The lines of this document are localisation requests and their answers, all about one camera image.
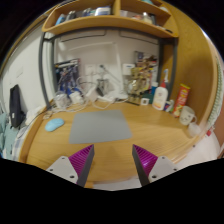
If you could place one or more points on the white charger block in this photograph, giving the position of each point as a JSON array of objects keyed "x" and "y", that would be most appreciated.
[{"x": 76, "y": 97}]

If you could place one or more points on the grey metal desk frame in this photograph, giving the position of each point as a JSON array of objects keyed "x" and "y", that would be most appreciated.
[{"x": 41, "y": 73}]

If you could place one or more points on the white plug adapter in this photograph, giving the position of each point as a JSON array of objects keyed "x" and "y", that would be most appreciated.
[{"x": 91, "y": 94}]

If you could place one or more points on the plaid bedding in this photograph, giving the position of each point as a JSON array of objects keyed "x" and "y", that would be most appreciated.
[{"x": 7, "y": 140}]

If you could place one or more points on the small white cube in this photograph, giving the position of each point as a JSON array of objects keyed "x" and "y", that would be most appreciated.
[{"x": 144, "y": 101}]

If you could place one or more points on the brown tree figure toy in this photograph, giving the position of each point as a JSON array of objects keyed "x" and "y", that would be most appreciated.
[{"x": 138, "y": 81}]

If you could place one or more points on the white mug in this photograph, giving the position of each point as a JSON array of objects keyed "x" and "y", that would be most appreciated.
[{"x": 186, "y": 115}]

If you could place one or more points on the colourful printed boxes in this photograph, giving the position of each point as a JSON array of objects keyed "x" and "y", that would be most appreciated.
[{"x": 145, "y": 58}]

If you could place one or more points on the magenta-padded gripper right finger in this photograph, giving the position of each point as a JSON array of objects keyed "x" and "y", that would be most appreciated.
[{"x": 150, "y": 163}]

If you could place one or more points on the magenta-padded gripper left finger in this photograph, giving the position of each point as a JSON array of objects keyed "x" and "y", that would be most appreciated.
[{"x": 75, "y": 163}]

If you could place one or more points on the steel cup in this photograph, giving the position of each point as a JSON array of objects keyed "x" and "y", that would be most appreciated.
[{"x": 102, "y": 86}]

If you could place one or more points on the robot model kit box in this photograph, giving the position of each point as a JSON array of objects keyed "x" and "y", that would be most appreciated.
[{"x": 66, "y": 75}]

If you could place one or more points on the light blue computer mouse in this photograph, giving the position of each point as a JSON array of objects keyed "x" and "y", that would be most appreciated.
[{"x": 54, "y": 125}]

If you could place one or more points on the wooden shelf unit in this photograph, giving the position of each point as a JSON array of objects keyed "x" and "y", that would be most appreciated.
[{"x": 110, "y": 21}]

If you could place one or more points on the grey mouse pad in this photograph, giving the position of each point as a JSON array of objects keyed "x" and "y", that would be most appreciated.
[{"x": 100, "y": 126}]

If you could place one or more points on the white desk lamp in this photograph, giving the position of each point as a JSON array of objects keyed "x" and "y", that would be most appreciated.
[{"x": 118, "y": 66}]

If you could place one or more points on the blue bottle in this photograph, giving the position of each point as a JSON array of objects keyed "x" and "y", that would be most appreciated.
[{"x": 154, "y": 89}]

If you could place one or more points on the clear bag of nuts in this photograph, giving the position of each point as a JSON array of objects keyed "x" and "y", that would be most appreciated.
[{"x": 48, "y": 115}]

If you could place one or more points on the white wall socket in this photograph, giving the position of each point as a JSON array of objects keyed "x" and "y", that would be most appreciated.
[
  {"x": 102, "y": 69},
  {"x": 90, "y": 70}
]

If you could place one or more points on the red snack can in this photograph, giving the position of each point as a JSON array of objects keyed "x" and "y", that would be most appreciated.
[{"x": 181, "y": 100}]

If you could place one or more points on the white box with blue print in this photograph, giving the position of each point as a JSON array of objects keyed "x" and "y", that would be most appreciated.
[{"x": 128, "y": 69}]

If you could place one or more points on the clear domed plastic cup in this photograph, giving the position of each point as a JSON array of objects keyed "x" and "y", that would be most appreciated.
[{"x": 61, "y": 100}]

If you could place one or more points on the black hanging bag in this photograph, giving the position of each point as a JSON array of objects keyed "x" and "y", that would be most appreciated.
[{"x": 16, "y": 106}]

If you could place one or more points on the white bottle with red cap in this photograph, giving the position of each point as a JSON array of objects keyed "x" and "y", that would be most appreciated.
[{"x": 160, "y": 98}]

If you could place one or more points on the white power strip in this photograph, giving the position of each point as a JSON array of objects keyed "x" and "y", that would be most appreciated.
[{"x": 107, "y": 97}]

